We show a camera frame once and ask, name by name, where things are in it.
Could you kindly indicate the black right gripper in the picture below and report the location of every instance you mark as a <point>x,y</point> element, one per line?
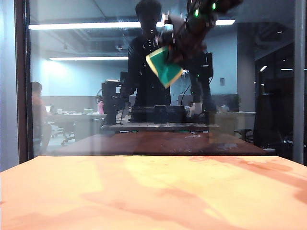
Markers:
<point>189,38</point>

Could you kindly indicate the green and yellow sponge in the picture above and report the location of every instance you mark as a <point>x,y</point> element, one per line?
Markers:
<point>168,69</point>

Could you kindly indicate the dark standing person silhouette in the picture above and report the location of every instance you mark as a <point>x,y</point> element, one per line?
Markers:
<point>144,79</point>

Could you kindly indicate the white robot platform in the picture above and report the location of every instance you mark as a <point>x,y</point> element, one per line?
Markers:
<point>156,126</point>

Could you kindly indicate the short ceiling light strip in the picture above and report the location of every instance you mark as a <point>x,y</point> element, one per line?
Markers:
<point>88,58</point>

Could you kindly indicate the long ceiling light strip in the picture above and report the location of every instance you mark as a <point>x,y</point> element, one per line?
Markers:
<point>84,25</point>

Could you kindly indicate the large glass pane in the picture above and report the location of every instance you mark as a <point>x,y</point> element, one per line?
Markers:
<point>79,79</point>

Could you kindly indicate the white office desk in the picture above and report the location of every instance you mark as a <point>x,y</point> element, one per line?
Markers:
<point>79,115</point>

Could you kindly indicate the black office chair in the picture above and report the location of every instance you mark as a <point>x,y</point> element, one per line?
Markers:
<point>64,130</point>

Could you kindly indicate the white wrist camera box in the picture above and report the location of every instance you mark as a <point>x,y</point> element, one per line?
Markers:
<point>165,20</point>

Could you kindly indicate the small gray wall panel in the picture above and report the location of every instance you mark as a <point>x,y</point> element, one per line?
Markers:
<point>222,81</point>

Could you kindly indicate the gray window frame post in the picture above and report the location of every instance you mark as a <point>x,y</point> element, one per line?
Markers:
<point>299,83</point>

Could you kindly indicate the brown window frame post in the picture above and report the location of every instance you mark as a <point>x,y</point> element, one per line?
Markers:
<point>21,83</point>

